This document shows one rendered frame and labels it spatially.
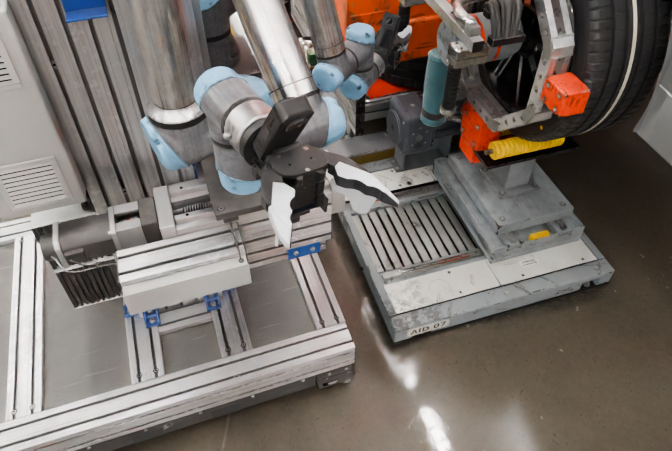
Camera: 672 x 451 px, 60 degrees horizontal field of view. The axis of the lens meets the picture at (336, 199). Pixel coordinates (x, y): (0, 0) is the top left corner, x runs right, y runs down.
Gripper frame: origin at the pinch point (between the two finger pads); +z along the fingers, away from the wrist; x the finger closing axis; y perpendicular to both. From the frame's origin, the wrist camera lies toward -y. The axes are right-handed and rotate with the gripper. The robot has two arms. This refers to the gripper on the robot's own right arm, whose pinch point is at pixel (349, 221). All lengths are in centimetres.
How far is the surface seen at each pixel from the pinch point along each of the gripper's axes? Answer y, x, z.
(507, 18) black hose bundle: 11, -84, -51
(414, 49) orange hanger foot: 53, -113, -109
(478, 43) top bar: 16, -76, -51
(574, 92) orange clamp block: 23, -93, -32
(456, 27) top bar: 16, -77, -60
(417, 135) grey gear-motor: 77, -105, -90
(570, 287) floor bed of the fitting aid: 103, -125, -21
